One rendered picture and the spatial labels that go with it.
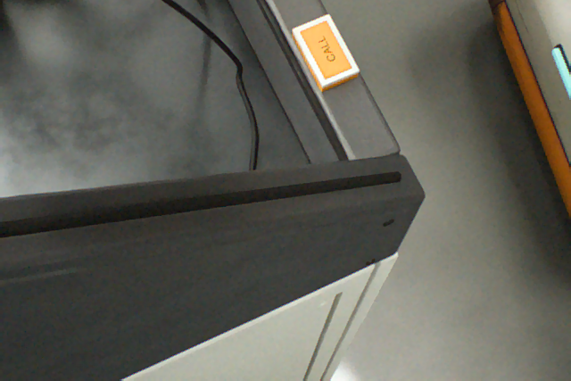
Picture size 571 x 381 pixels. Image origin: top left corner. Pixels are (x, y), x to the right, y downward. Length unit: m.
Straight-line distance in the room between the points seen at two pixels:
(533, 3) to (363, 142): 0.93
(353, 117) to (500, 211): 1.03
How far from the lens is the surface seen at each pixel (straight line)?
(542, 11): 1.69
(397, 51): 1.89
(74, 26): 0.98
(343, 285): 0.95
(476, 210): 1.81
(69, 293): 0.61
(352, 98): 0.81
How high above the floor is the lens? 1.70
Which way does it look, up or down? 71 degrees down
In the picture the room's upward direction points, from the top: 7 degrees clockwise
